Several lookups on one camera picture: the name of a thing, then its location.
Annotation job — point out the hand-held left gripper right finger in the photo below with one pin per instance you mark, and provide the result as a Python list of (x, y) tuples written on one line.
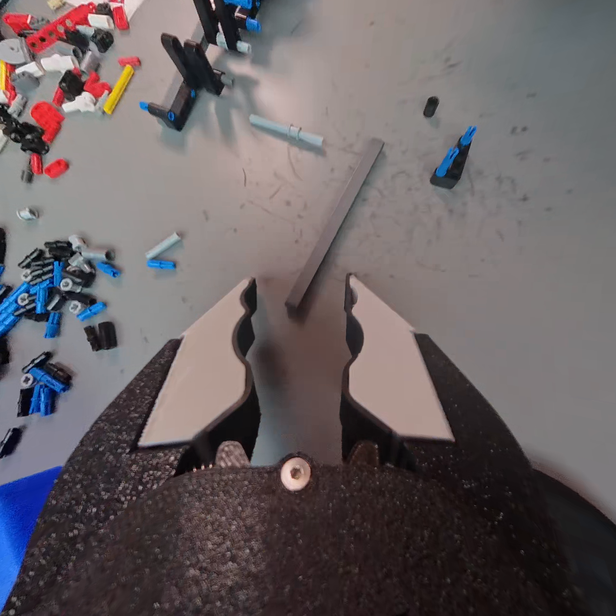
[(392, 380)]

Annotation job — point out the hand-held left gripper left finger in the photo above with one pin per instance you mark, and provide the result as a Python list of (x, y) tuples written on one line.
[(202, 380)]

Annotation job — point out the long dark grey building beam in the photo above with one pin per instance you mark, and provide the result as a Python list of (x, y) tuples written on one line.
[(337, 221)]

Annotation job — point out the black piece with blue pins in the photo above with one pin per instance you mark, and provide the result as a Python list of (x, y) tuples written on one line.
[(450, 177)]

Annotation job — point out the grey desk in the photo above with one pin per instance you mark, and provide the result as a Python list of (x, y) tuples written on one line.
[(505, 288)]

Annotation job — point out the single blue pin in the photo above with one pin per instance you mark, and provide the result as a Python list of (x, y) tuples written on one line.
[(161, 263)]

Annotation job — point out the short light grey pin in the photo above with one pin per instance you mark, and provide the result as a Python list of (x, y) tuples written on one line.
[(163, 244)]

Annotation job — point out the pile of blue black pins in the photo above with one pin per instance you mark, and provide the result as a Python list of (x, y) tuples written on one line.
[(43, 288)]

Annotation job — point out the blue object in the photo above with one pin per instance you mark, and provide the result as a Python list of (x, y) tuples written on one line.
[(19, 524)]

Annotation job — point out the small grey round piece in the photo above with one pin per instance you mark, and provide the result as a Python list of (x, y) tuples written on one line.
[(27, 213)]

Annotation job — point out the long light grey axle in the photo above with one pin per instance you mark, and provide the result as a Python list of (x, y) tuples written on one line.
[(279, 127)]

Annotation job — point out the small black bush piece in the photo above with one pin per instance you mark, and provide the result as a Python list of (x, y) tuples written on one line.
[(430, 107)]

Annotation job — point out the yellow axle piece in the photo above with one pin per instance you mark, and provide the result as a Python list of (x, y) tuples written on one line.
[(119, 89)]

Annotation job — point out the black angled brick assembly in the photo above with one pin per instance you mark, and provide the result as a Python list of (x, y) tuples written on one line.
[(192, 62)]

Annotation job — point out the large black brick model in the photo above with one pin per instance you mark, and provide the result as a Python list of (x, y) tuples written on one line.
[(211, 19)]

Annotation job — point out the pile of red black bricks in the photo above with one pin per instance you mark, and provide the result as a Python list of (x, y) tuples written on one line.
[(48, 33)]

